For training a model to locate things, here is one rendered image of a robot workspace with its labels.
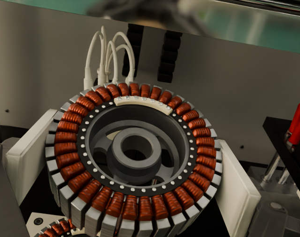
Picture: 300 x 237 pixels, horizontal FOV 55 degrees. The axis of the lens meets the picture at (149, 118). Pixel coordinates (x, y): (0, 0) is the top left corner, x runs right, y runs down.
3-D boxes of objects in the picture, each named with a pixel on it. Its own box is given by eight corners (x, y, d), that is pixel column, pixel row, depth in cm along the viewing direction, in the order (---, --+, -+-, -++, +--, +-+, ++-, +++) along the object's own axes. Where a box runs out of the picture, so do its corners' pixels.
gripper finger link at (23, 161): (18, 210, 14) (2, 208, 14) (55, 148, 21) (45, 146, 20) (21, 155, 13) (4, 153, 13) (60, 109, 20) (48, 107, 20)
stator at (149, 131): (211, 261, 17) (237, 241, 15) (23, 235, 16) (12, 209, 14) (202, 122, 25) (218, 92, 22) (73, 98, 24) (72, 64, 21)
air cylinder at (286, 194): (297, 225, 40) (315, 198, 38) (246, 218, 40) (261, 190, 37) (284, 198, 45) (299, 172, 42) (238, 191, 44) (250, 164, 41)
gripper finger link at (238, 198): (248, 193, 14) (263, 195, 14) (215, 138, 21) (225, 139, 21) (231, 241, 15) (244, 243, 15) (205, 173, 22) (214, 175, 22)
